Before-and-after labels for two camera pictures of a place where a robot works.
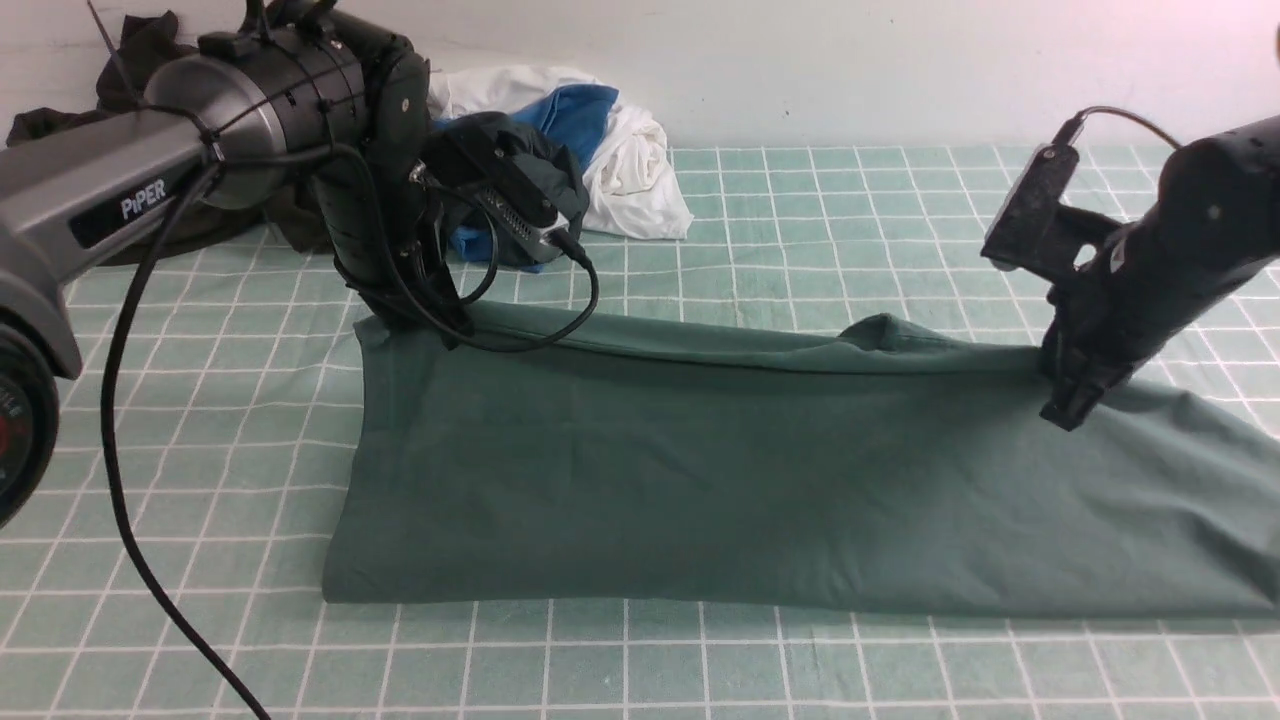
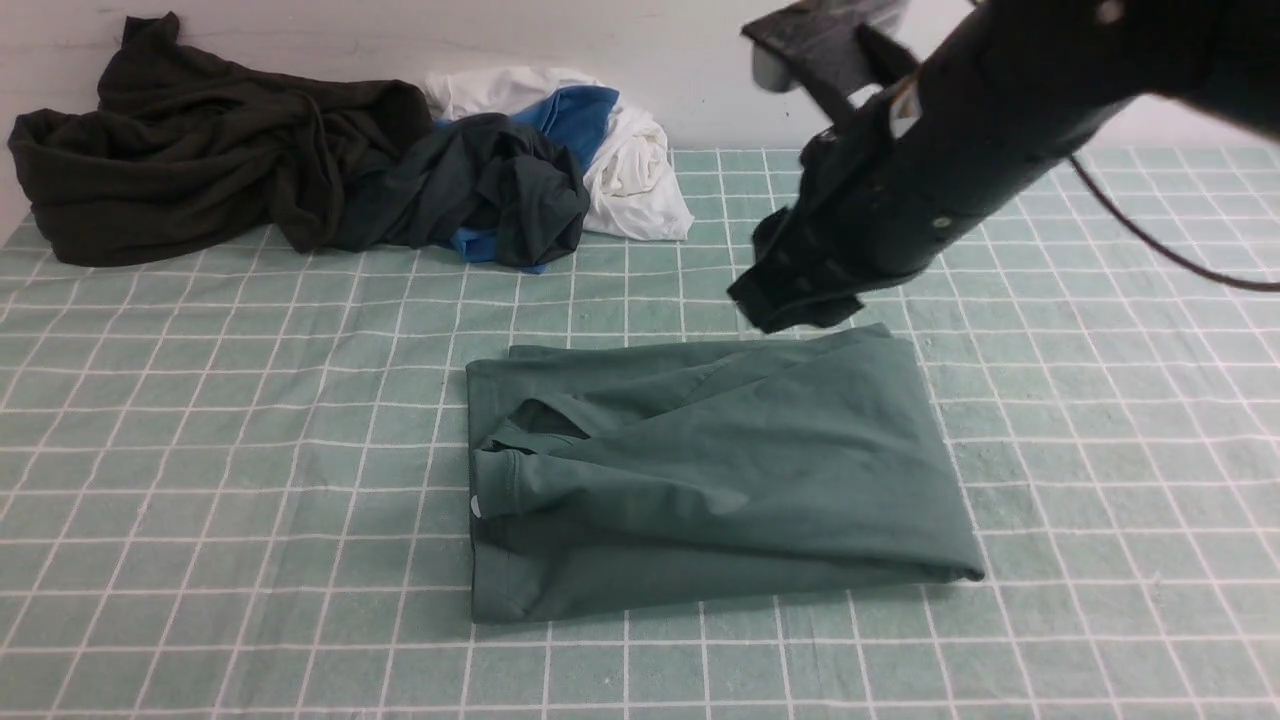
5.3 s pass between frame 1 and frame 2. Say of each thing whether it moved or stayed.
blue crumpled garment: stayed
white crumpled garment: stayed
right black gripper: moved
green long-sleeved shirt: moved
